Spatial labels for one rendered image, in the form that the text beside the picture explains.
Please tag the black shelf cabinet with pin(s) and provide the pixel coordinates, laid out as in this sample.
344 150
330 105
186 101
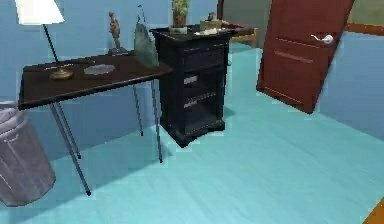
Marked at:
196 83

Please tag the grey green glass vase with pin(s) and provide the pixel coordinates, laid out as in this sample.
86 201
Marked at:
145 46

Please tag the white paper on cabinet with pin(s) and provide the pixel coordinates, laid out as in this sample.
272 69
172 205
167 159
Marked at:
206 32

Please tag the dark brown side table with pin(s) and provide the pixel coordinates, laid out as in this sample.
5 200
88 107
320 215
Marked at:
110 78

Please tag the tan box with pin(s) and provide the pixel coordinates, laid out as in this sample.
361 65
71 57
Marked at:
210 24

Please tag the green potted house plant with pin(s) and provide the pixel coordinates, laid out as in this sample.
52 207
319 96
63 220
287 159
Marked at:
180 13

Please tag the grey round plate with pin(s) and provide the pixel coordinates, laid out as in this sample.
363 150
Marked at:
99 69

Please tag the brown figure statue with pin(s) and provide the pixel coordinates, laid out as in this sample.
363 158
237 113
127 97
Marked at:
115 31

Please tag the red brown room door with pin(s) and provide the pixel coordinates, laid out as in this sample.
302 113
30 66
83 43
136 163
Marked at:
296 56

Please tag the grey trash bin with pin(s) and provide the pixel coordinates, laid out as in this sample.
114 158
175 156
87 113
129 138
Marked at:
20 156

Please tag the white shade table lamp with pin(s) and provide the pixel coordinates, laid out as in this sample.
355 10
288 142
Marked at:
40 11

